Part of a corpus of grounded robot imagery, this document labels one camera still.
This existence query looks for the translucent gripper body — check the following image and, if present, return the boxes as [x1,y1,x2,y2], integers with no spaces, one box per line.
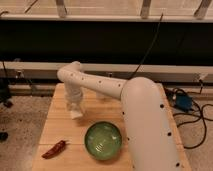
[65,89,83,111]

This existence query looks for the white sponge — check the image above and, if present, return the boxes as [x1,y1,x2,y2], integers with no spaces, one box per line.
[70,109,83,120]

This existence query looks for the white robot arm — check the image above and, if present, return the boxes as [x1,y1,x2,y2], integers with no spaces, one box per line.
[57,61,182,171]

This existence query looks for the green ceramic bowl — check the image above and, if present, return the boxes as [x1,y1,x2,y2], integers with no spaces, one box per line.
[84,121,122,160]

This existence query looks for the red chili pepper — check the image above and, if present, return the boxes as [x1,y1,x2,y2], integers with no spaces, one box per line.
[42,140,66,159]

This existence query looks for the black chair base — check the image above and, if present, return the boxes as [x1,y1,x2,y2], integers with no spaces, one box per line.
[0,79,13,142]

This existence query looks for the blue power box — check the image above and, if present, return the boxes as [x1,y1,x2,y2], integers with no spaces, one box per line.
[174,94,192,111]

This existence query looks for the black hanging cable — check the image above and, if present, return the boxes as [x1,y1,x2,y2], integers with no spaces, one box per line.
[128,13,165,81]

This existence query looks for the black floor cables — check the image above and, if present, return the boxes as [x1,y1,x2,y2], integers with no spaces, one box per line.
[164,87,213,150]

